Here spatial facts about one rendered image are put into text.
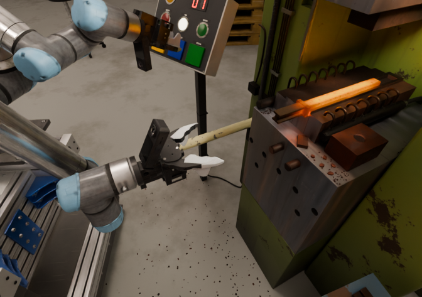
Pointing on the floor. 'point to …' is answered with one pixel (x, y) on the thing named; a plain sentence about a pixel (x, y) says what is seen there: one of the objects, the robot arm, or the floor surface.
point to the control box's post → (201, 112)
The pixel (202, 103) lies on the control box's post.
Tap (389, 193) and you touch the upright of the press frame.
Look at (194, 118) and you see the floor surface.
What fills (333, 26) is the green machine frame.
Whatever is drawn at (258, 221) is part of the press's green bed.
